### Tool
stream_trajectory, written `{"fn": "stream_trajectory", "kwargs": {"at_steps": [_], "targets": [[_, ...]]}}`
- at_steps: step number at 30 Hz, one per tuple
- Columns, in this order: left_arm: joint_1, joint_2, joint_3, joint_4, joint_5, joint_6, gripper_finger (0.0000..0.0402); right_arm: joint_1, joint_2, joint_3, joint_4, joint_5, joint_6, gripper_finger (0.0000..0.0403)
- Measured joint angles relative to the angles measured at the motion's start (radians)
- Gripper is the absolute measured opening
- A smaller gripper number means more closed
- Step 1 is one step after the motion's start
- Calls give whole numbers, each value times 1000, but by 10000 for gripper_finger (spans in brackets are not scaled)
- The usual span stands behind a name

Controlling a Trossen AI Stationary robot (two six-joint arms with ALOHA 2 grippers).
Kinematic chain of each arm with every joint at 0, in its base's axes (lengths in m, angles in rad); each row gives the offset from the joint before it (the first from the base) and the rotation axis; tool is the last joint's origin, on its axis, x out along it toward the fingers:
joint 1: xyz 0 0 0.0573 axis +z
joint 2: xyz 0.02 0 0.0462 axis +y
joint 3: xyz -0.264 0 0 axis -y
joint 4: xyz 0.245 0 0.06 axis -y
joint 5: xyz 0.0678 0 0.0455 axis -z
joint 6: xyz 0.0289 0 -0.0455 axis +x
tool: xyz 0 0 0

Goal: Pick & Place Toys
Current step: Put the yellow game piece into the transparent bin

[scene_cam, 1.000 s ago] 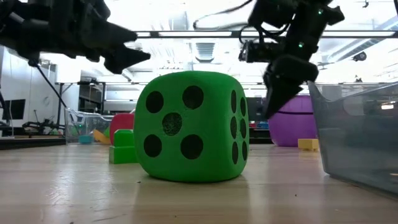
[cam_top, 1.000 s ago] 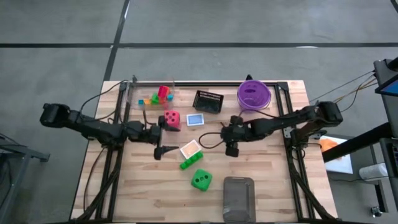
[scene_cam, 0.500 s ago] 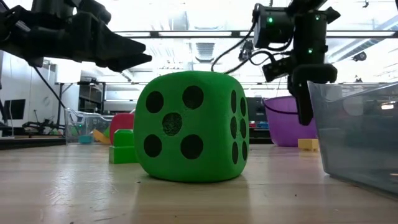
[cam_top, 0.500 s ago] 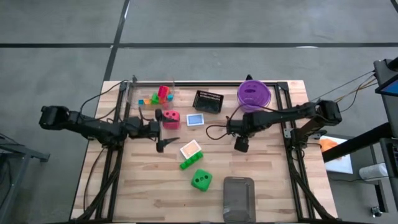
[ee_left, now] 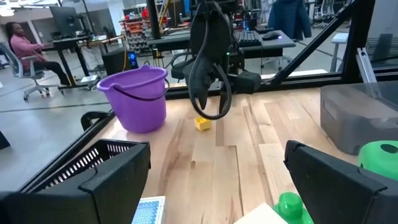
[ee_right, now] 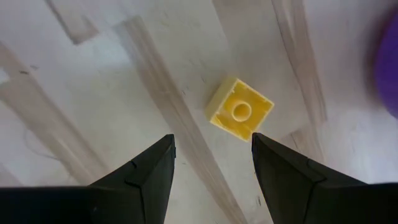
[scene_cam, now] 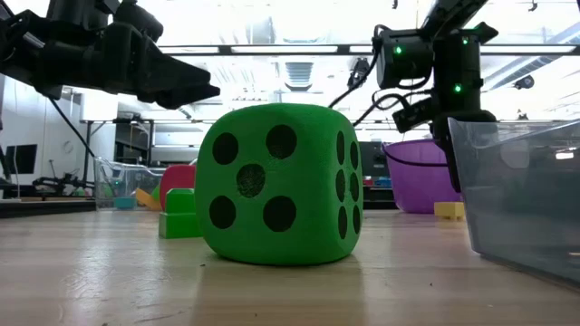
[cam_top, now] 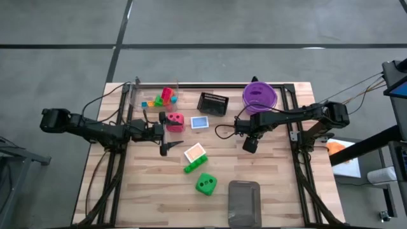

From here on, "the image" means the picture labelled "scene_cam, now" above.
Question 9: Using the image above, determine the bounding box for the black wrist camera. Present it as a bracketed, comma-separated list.
[391, 96, 437, 135]

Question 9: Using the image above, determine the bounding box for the black horizontal overhead bar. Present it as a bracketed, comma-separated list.
[157, 43, 580, 57]

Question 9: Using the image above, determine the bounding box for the black computer case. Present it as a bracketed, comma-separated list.
[357, 141, 386, 178]

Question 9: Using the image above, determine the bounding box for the black aluminium table frame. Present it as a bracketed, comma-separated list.
[0, 197, 97, 220]

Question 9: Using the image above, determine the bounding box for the yellow-orange toy block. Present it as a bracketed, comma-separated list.
[134, 187, 163, 212]

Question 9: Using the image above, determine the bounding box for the clear plastic bin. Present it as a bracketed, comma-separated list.
[93, 156, 165, 212]

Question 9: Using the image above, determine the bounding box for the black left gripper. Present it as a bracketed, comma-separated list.
[35, 2, 222, 110]

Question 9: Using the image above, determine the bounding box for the pink foam die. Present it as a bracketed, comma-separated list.
[159, 163, 198, 210]

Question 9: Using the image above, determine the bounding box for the long green toy block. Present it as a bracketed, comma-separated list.
[158, 187, 204, 240]

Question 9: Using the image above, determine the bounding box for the small yellow toy block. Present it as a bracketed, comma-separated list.
[433, 201, 466, 222]

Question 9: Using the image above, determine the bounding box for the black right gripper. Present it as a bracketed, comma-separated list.
[429, 109, 498, 194]

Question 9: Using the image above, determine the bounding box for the black wall screen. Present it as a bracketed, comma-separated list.
[4, 143, 38, 176]

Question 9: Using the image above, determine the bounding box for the grey translucent plastic bin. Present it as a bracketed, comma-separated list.
[447, 118, 580, 289]

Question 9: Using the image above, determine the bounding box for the purple plastic bucket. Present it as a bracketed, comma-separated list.
[382, 139, 462, 215]

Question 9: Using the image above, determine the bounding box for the green foam die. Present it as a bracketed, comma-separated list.
[194, 102, 365, 267]

